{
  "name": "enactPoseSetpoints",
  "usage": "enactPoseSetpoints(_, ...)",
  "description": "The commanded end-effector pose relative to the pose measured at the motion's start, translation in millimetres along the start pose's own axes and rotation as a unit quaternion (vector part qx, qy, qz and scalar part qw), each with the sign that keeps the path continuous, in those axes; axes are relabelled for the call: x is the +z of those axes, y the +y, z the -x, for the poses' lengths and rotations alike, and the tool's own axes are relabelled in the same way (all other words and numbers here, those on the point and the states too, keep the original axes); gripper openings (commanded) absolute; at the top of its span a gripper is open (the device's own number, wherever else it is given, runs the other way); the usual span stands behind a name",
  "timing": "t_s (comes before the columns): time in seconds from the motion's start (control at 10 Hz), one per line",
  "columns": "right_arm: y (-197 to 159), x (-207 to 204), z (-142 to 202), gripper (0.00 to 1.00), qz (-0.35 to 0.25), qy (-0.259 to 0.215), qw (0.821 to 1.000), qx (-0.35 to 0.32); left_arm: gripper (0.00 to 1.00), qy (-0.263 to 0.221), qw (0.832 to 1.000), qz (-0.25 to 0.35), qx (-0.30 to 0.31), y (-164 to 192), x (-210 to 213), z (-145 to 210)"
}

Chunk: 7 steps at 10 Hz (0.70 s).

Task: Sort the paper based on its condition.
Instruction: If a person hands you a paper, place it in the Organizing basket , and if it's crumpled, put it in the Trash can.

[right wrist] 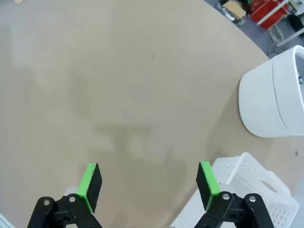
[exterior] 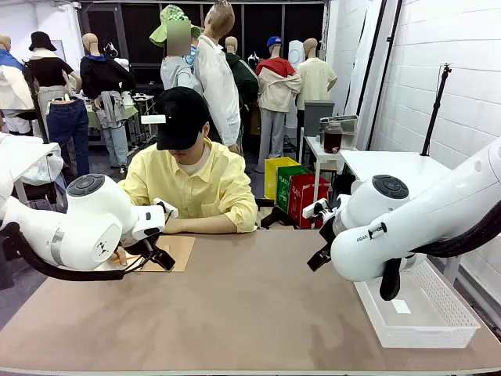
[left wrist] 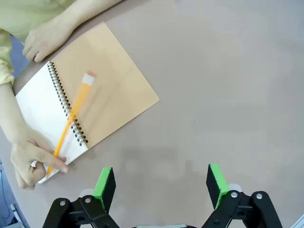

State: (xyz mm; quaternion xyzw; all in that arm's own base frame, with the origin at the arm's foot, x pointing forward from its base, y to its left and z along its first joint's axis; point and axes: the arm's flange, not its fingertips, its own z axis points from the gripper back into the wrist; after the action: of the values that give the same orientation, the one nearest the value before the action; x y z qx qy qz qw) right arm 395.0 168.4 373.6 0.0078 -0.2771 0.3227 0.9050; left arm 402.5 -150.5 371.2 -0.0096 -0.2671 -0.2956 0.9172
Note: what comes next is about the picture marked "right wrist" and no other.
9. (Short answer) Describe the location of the white perforated plastic basket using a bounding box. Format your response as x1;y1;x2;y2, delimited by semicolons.
170;152;300;228

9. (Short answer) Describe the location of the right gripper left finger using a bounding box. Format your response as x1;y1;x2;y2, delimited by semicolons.
27;162;104;228

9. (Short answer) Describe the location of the white round lidded trash bin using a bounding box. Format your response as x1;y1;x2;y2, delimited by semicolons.
238;45;304;138

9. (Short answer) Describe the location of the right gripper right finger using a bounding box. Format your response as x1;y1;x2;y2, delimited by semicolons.
196;161;275;228

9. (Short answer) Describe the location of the brown cardboard piece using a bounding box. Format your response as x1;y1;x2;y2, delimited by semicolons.
223;0;247;19

